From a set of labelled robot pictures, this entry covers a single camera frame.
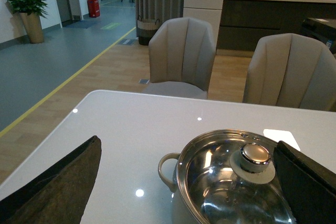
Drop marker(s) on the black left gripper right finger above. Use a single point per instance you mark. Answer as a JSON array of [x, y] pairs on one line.
[[308, 187]]

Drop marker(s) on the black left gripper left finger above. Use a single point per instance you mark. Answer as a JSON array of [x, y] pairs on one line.
[[59, 194]]

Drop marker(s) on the glass pot lid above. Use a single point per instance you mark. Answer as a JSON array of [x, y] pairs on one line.
[[215, 184]]

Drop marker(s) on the beige chair right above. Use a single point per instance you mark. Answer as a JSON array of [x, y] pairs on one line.
[[293, 71]]

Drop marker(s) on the beige chair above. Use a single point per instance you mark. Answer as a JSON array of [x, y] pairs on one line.
[[181, 58], [293, 71]]

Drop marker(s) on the black appliance at right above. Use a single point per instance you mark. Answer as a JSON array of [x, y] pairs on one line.
[[320, 29]]

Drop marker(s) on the dark kitchen counter cabinet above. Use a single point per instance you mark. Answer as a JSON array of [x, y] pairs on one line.
[[244, 22]]

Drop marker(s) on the beige chair left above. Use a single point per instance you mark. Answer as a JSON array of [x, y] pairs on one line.
[[181, 58]]

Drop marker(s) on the woven storage basket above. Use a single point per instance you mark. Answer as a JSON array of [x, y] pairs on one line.
[[146, 28]]

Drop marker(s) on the potted green plant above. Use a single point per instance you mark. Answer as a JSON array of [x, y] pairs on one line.
[[30, 12]]

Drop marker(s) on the red fire extinguisher box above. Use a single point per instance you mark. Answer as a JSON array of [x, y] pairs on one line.
[[93, 8]]

